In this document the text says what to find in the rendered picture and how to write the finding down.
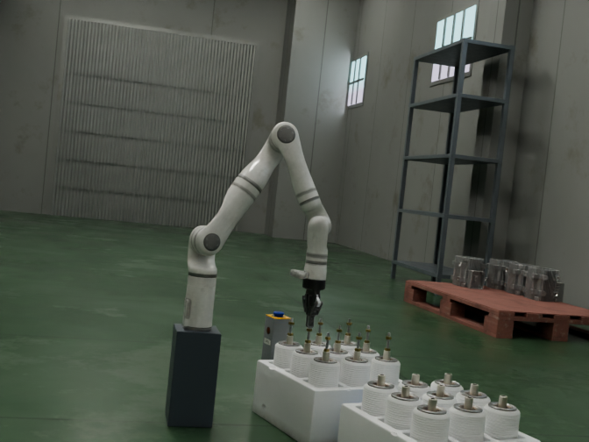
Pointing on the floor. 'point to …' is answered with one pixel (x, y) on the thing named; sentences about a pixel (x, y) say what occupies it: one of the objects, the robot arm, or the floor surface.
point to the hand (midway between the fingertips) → (309, 321)
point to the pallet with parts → (502, 299)
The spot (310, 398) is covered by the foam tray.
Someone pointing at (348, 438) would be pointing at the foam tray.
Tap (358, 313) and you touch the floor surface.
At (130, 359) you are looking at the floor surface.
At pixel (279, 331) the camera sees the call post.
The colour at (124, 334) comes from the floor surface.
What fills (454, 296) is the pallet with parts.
